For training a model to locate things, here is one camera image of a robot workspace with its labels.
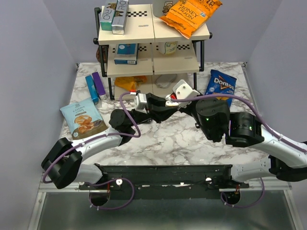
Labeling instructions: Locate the blue white box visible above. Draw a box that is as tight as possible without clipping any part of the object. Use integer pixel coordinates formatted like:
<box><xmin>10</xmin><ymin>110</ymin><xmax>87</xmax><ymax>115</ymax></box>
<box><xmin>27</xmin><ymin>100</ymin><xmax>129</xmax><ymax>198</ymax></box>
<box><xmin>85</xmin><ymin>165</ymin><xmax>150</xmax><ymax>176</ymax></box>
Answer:
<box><xmin>114</xmin><ymin>44</ymin><xmax>139</xmax><ymax>65</ymax></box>

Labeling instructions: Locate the orange honey dijon chips bag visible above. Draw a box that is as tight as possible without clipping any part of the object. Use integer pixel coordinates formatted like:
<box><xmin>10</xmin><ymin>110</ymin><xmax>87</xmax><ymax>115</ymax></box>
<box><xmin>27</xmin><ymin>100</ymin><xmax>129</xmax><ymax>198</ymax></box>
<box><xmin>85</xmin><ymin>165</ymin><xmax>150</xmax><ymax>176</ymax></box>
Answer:
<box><xmin>160</xmin><ymin>0</ymin><xmax>223</xmax><ymax>39</ymax></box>

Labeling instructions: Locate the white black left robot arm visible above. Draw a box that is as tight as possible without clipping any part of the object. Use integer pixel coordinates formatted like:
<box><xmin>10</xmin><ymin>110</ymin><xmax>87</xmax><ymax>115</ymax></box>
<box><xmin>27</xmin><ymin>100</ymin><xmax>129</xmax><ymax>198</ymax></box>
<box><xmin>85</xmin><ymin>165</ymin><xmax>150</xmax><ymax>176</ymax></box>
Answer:
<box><xmin>41</xmin><ymin>93</ymin><xmax>179</xmax><ymax>189</ymax></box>

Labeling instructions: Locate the white printed mug middle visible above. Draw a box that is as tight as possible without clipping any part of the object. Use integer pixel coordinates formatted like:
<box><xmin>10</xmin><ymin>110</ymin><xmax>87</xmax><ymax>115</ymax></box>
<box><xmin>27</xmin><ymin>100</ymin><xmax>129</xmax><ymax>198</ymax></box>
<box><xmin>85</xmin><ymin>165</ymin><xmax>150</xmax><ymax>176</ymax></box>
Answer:
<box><xmin>158</xmin><ymin>41</ymin><xmax>177</xmax><ymax>55</ymax></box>

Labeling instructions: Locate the white printed mug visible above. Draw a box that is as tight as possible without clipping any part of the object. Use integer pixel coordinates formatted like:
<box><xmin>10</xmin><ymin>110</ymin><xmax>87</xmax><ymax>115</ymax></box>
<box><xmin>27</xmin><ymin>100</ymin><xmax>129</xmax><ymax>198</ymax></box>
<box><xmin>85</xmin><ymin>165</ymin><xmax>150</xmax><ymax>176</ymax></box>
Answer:
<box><xmin>158</xmin><ymin>41</ymin><xmax>177</xmax><ymax>55</ymax></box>
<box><xmin>152</xmin><ymin>0</ymin><xmax>178</xmax><ymax>17</ymax></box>

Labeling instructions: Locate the silver toothpaste box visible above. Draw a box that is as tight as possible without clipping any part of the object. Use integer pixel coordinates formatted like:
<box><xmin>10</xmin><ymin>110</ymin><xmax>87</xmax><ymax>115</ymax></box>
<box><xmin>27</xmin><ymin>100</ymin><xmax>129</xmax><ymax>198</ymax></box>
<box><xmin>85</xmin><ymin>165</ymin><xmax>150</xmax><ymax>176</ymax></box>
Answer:
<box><xmin>112</xmin><ymin>0</ymin><xmax>129</xmax><ymax>35</ymax></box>

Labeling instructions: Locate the beige three-tier shelf rack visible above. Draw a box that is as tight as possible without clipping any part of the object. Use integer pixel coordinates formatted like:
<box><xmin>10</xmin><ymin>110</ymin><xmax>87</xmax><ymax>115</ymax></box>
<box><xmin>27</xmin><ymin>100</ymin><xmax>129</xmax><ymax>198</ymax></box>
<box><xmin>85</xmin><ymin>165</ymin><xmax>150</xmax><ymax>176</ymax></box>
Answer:
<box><xmin>93</xmin><ymin>4</ymin><xmax>212</xmax><ymax>100</ymax></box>

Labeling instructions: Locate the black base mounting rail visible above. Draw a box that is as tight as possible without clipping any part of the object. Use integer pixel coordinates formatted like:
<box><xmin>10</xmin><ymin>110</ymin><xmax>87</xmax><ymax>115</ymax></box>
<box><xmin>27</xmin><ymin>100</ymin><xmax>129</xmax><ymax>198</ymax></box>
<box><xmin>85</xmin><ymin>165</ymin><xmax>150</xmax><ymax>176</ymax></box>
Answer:
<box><xmin>79</xmin><ymin>164</ymin><xmax>249</xmax><ymax>200</ymax></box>

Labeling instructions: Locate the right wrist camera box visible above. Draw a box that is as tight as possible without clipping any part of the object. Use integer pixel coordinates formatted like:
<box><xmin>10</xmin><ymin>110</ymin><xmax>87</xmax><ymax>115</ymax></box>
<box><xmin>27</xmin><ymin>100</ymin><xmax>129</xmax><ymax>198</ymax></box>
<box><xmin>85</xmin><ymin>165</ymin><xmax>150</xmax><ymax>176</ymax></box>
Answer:
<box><xmin>173</xmin><ymin>80</ymin><xmax>200</xmax><ymax>100</ymax></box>

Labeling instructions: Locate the blue Doritos bag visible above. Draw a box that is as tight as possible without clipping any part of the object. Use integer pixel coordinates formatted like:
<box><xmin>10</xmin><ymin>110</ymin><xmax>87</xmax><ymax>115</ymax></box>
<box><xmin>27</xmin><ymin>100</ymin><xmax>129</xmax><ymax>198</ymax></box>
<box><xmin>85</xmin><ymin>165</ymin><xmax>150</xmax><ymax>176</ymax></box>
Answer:
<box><xmin>205</xmin><ymin>69</ymin><xmax>237</xmax><ymax>95</ymax></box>

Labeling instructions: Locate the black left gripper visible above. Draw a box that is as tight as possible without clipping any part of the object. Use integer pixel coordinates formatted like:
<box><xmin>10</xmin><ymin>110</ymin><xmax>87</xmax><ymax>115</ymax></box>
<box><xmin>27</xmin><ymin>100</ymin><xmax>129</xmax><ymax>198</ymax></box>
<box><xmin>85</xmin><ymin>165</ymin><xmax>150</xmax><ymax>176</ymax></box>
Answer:
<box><xmin>128</xmin><ymin>93</ymin><xmax>178</xmax><ymax>128</ymax></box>

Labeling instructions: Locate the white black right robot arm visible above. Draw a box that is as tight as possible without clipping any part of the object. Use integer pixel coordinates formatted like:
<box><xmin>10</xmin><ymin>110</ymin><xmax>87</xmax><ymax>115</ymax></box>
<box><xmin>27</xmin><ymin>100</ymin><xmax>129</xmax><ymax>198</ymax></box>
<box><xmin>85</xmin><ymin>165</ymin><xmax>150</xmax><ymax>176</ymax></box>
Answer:
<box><xmin>180</xmin><ymin>99</ymin><xmax>307</xmax><ymax>188</ymax></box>

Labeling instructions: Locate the white printed mug top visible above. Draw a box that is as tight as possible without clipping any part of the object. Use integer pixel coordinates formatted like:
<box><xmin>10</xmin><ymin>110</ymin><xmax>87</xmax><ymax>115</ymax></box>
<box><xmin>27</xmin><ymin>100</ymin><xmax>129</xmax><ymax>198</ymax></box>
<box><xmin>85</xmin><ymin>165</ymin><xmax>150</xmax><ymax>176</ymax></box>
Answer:
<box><xmin>152</xmin><ymin>0</ymin><xmax>178</xmax><ymax>17</ymax></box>

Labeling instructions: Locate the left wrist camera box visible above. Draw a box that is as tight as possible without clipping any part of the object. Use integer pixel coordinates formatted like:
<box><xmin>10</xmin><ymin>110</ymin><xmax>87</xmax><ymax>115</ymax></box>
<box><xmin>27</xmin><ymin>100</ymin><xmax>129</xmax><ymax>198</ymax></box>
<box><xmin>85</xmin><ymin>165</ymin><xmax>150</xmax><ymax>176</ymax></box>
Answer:
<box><xmin>134</xmin><ymin>93</ymin><xmax>147</xmax><ymax>113</ymax></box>

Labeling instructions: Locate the blue tube box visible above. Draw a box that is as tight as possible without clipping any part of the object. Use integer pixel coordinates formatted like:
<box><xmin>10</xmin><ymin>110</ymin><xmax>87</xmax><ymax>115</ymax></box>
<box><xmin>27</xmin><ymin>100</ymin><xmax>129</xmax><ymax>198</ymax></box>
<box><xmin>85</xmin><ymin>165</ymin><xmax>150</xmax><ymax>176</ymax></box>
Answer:
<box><xmin>85</xmin><ymin>75</ymin><xmax>99</xmax><ymax>104</ymax></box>

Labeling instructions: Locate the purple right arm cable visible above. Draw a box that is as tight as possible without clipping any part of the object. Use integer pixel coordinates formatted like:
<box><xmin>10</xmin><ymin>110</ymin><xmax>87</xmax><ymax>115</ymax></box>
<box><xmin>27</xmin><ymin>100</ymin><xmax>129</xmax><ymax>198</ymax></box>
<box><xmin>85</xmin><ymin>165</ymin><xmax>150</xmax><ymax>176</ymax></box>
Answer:
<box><xmin>171</xmin><ymin>93</ymin><xmax>307</xmax><ymax>208</ymax></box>

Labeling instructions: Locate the orange plastic bag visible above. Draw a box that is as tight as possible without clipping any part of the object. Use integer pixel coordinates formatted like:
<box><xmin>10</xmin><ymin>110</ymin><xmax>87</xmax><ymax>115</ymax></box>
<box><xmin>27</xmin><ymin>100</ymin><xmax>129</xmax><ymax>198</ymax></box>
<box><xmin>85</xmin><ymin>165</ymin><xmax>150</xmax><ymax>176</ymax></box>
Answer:
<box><xmin>114</xmin><ymin>76</ymin><xmax>147</xmax><ymax>92</ymax></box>

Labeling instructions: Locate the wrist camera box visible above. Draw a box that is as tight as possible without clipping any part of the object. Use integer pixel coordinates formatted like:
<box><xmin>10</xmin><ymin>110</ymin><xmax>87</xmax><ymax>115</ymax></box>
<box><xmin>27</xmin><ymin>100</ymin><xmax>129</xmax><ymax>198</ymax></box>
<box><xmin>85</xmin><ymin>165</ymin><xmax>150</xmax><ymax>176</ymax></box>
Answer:
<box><xmin>134</xmin><ymin>93</ymin><xmax>147</xmax><ymax>113</ymax></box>
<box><xmin>173</xmin><ymin>80</ymin><xmax>200</xmax><ymax>100</ymax></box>

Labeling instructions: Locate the purple tube box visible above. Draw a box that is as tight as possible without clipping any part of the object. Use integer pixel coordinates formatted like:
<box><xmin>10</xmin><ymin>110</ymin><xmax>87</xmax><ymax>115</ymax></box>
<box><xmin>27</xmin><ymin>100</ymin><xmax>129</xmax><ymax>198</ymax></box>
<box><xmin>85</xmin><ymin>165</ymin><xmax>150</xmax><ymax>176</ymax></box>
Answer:
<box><xmin>92</xmin><ymin>72</ymin><xmax>107</xmax><ymax>100</ymax></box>

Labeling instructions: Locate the white earbud charging case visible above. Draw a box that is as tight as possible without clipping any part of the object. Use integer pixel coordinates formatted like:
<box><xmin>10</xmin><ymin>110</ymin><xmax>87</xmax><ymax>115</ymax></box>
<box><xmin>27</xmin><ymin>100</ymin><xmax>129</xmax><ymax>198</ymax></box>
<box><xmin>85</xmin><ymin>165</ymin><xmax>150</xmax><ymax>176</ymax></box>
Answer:
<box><xmin>165</xmin><ymin>97</ymin><xmax>179</xmax><ymax>107</ymax></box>

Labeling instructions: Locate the cassava chips bag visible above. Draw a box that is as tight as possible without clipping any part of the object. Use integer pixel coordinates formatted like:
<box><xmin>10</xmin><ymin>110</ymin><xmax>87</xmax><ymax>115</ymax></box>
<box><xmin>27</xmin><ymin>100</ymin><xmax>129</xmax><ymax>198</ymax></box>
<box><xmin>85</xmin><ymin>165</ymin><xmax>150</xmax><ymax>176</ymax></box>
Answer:
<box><xmin>60</xmin><ymin>98</ymin><xmax>107</xmax><ymax>140</ymax></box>

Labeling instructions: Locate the teal toothpaste box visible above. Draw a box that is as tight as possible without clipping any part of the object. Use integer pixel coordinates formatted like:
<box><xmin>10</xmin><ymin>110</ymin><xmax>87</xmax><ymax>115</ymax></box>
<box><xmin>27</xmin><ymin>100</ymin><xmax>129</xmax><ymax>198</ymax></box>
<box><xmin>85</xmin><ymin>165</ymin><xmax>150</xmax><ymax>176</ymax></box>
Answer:
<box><xmin>100</xmin><ymin>0</ymin><xmax>117</xmax><ymax>31</ymax></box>

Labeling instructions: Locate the brown object behind rack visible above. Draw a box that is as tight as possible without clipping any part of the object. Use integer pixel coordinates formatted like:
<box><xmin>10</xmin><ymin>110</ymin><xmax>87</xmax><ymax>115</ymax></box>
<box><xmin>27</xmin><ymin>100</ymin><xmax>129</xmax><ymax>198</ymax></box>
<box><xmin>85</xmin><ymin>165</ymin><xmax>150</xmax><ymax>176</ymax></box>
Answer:
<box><xmin>96</xmin><ymin>46</ymin><xmax>108</xmax><ymax>63</ymax></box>

